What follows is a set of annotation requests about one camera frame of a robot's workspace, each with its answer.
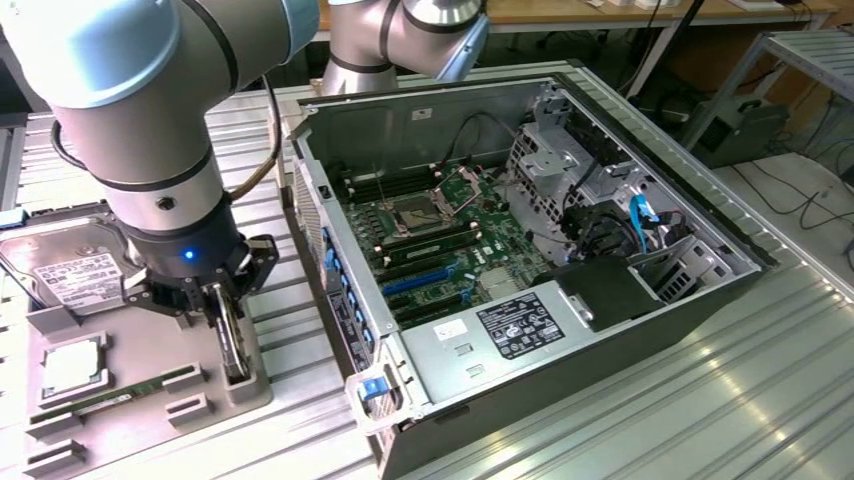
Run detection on metal slat side table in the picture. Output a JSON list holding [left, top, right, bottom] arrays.
[[684, 29, 854, 151]]

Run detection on grey parts rack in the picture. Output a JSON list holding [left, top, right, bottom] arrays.
[[23, 287, 275, 476]]

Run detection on black looped wire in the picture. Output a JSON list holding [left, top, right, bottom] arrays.
[[449, 113, 517, 164]]

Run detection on silver hard disk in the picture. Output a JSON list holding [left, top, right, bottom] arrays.
[[0, 215, 150, 317]]

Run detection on CPU socket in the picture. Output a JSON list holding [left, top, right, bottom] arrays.
[[390, 192, 456, 234]]

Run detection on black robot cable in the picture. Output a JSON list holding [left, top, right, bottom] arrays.
[[50, 74, 286, 201]]

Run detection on black box with handle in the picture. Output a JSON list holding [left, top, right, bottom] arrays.
[[693, 97, 793, 169]]

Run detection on grey power supply unit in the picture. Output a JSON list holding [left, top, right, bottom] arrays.
[[398, 278, 597, 407]]

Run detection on grey disk bay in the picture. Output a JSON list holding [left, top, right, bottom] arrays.
[[630, 234, 764, 307]]

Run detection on black RAM slot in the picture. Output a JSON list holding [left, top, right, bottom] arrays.
[[350, 179, 440, 204], [344, 167, 436, 190]]

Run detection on CPU with silver lid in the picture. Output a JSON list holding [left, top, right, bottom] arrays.
[[43, 343, 109, 396]]

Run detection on grey perforated drive cage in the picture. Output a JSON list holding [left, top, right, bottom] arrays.
[[505, 122, 646, 251]]

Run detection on RAM stick with white label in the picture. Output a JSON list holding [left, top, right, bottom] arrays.
[[384, 227, 482, 265]]

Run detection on black expansion slot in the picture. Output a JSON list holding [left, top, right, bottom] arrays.
[[400, 302, 473, 326], [389, 289, 466, 312]]

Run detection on wooden desk with white frame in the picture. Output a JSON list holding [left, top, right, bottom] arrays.
[[310, 0, 843, 101]]

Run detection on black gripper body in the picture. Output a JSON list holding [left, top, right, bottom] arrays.
[[125, 217, 247, 314]]

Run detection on black plastic cover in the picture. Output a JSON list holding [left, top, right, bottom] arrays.
[[552, 257, 669, 334]]

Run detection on blue disk wire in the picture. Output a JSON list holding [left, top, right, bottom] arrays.
[[628, 193, 653, 257]]

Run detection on open black PC case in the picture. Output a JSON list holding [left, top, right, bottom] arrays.
[[266, 58, 781, 480]]

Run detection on black drive wire bundle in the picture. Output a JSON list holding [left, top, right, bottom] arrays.
[[564, 202, 636, 264]]

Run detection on blue disk carrier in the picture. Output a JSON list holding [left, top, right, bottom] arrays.
[[0, 199, 113, 232]]

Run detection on green RAM stick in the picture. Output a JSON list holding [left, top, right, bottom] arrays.
[[33, 377, 169, 419]]

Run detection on graphics card with metal bracket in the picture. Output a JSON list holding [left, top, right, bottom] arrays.
[[211, 282, 257, 387]]

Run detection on black disk wire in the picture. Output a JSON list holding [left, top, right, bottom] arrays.
[[0, 257, 35, 301]]

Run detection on silver chipset heatsink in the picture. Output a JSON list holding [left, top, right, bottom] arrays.
[[480, 267, 529, 297]]

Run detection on blue expansion slot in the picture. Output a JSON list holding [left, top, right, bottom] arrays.
[[381, 267, 450, 297]]

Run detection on metal socket cover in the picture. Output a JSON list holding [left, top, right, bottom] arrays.
[[432, 167, 496, 214]]

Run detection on green motherboard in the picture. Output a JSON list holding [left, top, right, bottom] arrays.
[[340, 164, 556, 326]]

